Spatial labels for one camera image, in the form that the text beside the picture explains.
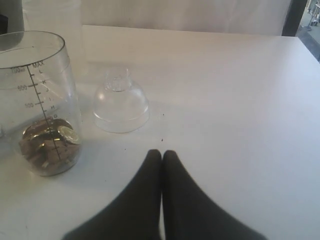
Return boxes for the clear dome shaker lid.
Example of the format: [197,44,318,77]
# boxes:
[93,66,150,133]

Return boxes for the clear plastic measuring cup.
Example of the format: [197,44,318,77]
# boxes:
[0,30,82,169]

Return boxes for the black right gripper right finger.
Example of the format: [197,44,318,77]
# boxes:
[162,150,266,240]

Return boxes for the translucent plastic container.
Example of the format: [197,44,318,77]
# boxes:
[22,0,82,42]

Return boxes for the stainless steel cup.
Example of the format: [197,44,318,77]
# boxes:
[0,0,25,51]

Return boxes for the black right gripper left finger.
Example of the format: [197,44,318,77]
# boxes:
[63,149,162,240]

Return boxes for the brown cereal contents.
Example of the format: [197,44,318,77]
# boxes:
[18,116,82,177]

